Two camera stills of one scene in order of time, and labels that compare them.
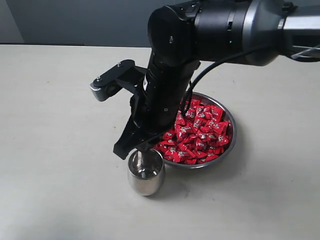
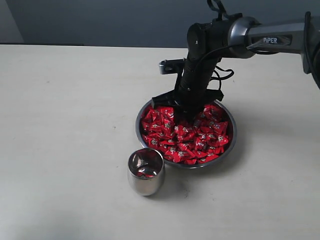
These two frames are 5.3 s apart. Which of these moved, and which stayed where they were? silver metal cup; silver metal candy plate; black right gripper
Moved: black right gripper
Stayed: silver metal cup; silver metal candy plate
